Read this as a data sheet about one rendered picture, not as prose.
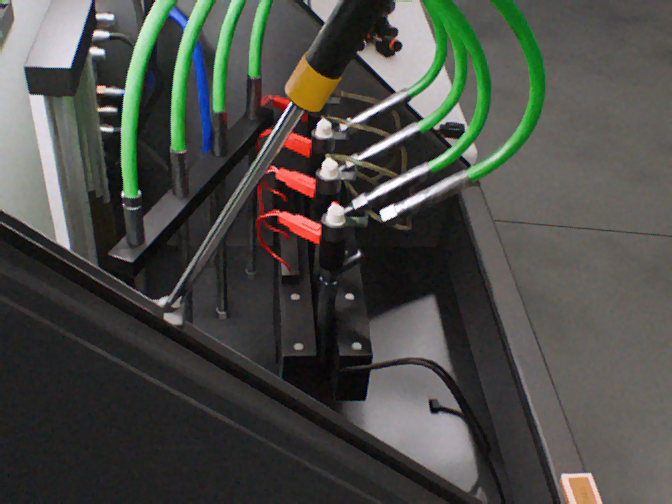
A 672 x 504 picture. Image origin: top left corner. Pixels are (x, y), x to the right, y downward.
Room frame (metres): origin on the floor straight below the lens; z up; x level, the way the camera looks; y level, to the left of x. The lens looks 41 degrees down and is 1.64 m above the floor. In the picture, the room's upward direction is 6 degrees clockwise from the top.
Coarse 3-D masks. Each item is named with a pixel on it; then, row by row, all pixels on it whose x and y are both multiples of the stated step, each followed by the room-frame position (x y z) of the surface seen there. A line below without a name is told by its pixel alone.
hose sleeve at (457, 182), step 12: (444, 180) 0.66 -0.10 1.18; (456, 180) 0.65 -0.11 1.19; (468, 180) 0.65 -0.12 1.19; (420, 192) 0.66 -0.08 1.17; (432, 192) 0.65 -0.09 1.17; (444, 192) 0.65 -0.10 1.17; (456, 192) 0.65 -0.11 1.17; (396, 204) 0.65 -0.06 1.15; (408, 204) 0.65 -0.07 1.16; (420, 204) 0.65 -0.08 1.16; (432, 204) 0.65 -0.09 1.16; (408, 216) 0.65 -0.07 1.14
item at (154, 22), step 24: (168, 0) 0.61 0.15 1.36; (504, 0) 0.66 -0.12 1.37; (144, 24) 0.62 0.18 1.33; (528, 24) 0.66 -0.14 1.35; (144, 48) 0.61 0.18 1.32; (528, 48) 0.66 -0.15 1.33; (144, 72) 0.61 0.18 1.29; (528, 120) 0.66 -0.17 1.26; (504, 144) 0.67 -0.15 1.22; (480, 168) 0.66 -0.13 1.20
